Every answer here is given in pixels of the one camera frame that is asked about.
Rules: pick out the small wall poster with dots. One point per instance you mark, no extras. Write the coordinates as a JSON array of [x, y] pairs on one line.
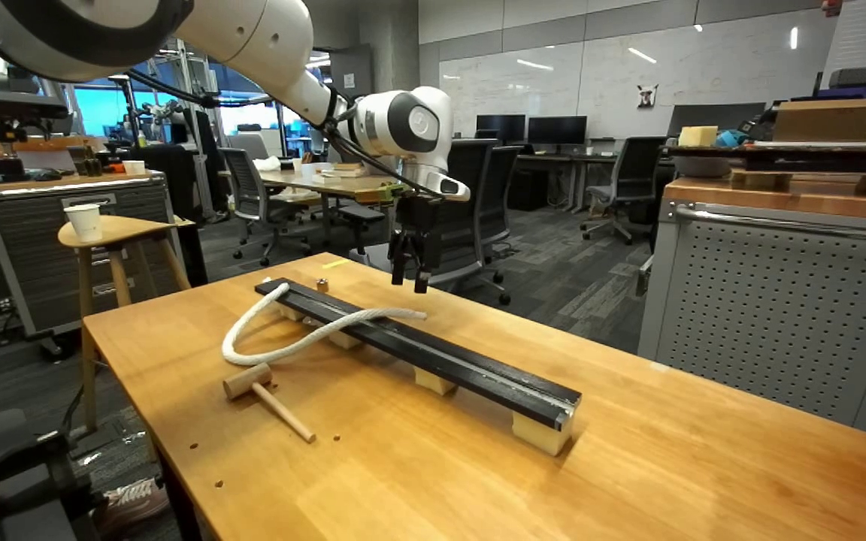
[[648, 97]]

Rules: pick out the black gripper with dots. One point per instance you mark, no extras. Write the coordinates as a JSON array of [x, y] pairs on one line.
[[411, 226]]

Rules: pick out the brown wooden box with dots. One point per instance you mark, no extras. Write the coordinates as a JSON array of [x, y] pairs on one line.
[[833, 120]]

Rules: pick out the small wooden mallet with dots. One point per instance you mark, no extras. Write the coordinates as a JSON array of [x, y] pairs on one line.
[[244, 383]]

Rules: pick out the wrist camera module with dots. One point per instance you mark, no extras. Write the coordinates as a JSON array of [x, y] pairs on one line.
[[453, 188]]

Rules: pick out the long black slotted rail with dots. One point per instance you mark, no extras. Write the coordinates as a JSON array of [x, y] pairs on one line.
[[472, 373]]

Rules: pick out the grey drawer cabinet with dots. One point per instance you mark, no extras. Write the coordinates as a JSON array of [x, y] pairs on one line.
[[30, 261]]

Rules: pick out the wooden stool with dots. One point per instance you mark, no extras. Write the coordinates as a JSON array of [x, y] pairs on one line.
[[122, 231]]

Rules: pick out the wooden meeting table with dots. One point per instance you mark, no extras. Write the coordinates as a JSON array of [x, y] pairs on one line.
[[333, 185]]

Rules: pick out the black office chair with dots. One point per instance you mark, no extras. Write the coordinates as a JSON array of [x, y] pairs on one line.
[[472, 231], [638, 168]]

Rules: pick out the pale foam block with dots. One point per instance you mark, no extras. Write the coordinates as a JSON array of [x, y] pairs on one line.
[[698, 138]]

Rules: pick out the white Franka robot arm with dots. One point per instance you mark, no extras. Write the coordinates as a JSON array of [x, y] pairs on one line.
[[254, 34]]

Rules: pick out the office desk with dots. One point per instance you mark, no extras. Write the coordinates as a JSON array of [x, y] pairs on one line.
[[563, 159]]

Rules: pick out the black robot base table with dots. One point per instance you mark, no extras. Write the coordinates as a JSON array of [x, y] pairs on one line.
[[13, 520]]

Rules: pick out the white paper cup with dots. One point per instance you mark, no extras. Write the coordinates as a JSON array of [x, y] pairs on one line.
[[83, 223]]

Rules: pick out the grey office chair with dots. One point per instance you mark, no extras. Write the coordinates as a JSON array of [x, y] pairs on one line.
[[242, 190]]

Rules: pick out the blue handheld tool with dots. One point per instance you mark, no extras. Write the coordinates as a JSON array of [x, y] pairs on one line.
[[734, 141]]

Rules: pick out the grey perforated tool cabinet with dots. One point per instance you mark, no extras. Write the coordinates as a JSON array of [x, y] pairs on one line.
[[784, 301]]

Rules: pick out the black computer monitor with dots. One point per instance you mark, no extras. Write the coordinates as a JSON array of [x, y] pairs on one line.
[[502, 128], [714, 123], [559, 130]]

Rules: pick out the pale wooden support block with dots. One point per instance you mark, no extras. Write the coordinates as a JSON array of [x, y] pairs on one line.
[[289, 314], [433, 383], [343, 342], [540, 438]]

